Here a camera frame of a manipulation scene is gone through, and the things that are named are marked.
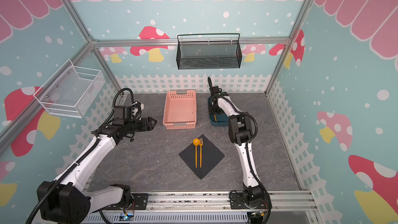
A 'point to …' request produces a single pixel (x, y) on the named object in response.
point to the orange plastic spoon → (196, 142)
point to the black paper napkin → (210, 156)
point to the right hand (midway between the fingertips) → (213, 111)
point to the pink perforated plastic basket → (180, 110)
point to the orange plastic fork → (201, 144)
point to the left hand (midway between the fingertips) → (150, 124)
